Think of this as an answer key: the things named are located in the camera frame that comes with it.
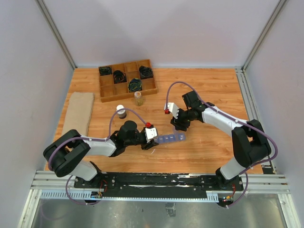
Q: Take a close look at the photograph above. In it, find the brown bottle with white cap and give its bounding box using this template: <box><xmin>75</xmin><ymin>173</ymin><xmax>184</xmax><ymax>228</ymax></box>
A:
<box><xmin>116</xmin><ymin>104</ymin><xmax>127</xmax><ymax>119</ymax></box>

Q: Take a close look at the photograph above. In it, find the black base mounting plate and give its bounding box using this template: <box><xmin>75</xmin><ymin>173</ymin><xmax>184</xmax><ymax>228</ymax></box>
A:
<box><xmin>74</xmin><ymin>172</ymin><xmax>244</xmax><ymax>199</ymax></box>

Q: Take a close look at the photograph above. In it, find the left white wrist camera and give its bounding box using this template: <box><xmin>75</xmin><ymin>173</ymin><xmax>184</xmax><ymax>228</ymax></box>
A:
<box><xmin>144</xmin><ymin>127</ymin><xmax>158</xmax><ymax>143</ymax></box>

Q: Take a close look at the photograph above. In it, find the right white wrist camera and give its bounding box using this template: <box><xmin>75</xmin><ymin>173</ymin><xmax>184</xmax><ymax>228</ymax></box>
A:
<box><xmin>164</xmin><ymin>103</ymin><xmax>179</xmax><ymax>119</ymax></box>

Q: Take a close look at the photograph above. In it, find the blue weekly pill organizer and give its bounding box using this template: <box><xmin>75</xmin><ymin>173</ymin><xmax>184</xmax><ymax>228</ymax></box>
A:
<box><xmin>155</xmin><ymin>127</ymin><xmax>186</xmax><ymax>144</ymax></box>

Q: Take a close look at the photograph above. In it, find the grey slotted cable duct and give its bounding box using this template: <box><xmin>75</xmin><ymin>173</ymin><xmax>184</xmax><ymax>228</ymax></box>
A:
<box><xmin>40</xmin><ymin>190</ymin><xmax>219</xmax><ymax>203</ymax></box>

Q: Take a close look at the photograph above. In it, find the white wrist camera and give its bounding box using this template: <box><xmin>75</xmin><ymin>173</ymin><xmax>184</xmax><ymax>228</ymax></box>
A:
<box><xmin>164</xmin><ymin>103</ymin><xmax>179</xmax><ymax>119</ymax></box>
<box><xmin>144</xmin><ymin>127</ymin><xmax>158</xmax><ymax>143</ymax></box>

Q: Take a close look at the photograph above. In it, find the clear jar of yellow pills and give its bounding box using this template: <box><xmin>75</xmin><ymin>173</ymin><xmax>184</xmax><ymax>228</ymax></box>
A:
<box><xmin>134</xmin><ymin>91</ymin><xmax>144</xmax><ymax>106</ymax></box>

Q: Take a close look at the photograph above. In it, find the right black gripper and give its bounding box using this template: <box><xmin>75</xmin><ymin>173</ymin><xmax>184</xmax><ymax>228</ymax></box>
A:
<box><xmin>171</xmin><ymin>108</ymin><xmax>193</xmax><ymax>131</ymax></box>

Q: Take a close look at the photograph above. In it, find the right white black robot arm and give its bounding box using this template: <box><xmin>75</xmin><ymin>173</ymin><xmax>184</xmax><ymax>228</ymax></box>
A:
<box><xmin>164</xmin><ymin>91</ymin><xmax>271</xmax><ymax>190</ymax></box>

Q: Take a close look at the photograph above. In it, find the wooden compartment tray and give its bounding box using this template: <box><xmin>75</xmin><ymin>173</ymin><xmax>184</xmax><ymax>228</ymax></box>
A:
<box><xmin>98</xmin><ymin>59</ymin><xmax>158</xmax><ymax>102</ymax></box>

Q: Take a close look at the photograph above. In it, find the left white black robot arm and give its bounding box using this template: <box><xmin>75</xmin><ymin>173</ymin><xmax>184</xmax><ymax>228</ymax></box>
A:
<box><xmin>43</xmin><ymin>121</ymin><xmax>158</xmax><ymax>188</ymax></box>

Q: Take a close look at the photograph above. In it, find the folded beige cloth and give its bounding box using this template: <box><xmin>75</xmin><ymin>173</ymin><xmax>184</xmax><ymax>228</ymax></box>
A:
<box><xmin>61</xmin><ymin>92</ymin><xmax>95</xmax><ymax>136</ymax></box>

